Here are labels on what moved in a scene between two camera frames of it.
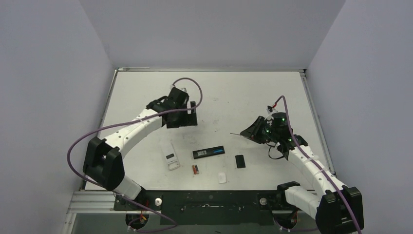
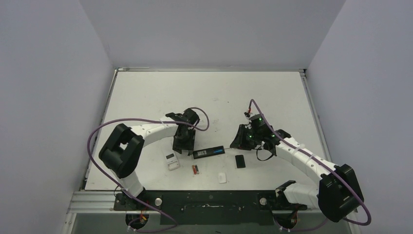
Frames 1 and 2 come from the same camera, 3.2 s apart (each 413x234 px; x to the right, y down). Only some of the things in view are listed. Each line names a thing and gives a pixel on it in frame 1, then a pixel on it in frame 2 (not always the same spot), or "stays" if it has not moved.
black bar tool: [208, 152] stays
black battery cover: [240, 161] stays
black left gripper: [192, 121] → [178, 147]
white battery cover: [222, 177] stays
